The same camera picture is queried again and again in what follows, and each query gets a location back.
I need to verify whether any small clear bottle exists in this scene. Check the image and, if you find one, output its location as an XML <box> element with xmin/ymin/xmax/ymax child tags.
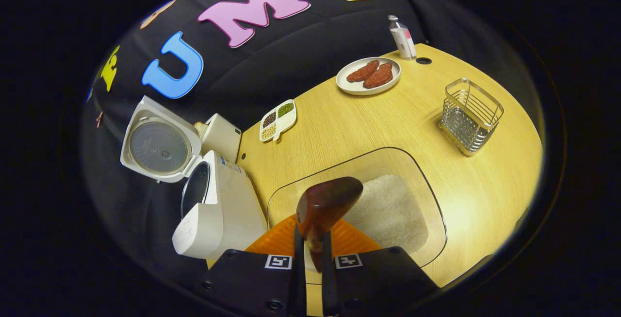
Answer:
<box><xmin>388</xmin><ymin>15</ymin><xmax>417</xmax><ymax>60</ymax></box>

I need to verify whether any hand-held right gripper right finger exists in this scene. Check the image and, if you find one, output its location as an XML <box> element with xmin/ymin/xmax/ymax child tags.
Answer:
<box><xmin>320</xmin><ymin>217</ymin><xmax>440</xmax><ymax>317</ymax></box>

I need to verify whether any white toaster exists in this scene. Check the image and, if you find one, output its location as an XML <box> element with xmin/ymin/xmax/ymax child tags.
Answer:
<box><xmin>194</xmin><ymin>113</ymin><xmax>242</xmax><ymax>164</ymax></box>

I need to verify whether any clear plastic rice container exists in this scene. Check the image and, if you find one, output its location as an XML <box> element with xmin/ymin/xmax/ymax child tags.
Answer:
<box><xmin>266</xmin><ymin>147</ymin><xmax>448</xmax><ymax>286</ymax></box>

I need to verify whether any white rice cooker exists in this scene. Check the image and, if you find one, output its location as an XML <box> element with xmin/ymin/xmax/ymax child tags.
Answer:
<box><xmin>120</xmin><ymin>95</ymin><xmax>269</xmax><ymax>261</ymax></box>

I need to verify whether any white rice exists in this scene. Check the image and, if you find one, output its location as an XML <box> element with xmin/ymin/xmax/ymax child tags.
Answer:
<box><xmin>340</xmin><ymin>175</ymin><xmax>429</xmax><ymax>254</ymax></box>

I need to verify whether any brown wooden spoon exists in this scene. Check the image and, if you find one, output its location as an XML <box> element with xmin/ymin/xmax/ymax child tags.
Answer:
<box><xmin>296</xmin><ymin>177</ymin><xmax>364</xmax><ymax>273</ymax></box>

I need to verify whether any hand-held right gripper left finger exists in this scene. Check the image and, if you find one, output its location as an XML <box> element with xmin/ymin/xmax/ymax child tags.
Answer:
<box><xmin>201</xmin><ymin>214</ymin><xmax>307</xmax><ymax>317</ymax></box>

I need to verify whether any metal wire chopstick holder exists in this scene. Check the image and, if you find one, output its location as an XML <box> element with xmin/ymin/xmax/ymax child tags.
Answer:
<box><xmin>439</xmin><ymin>78</ymin><xmax>505</xmax><ymax>157</ymax></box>

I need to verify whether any red meat piece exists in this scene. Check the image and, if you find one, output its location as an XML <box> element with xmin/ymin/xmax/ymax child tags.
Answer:
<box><xmin>363</xmin><ymin>63</ymin><xmax>393</xmax><ymax>89</ymax></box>
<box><xmin>346</xmin><ymin>60</ymin><xmax>380</xmax><ymax>83</ymax></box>

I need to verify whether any white divided bean dish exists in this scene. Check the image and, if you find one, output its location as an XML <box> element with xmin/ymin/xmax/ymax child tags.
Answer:
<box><xmin>259</xmin><ymin>99</ymin><xmax>297</xmax><ymax>143</ymax></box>

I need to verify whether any white round plate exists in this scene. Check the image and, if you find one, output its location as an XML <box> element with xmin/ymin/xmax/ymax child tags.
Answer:
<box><xmin>336</xmin><ymin>57</ymin><xmax>402</xmax><ymax>96</ymax></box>

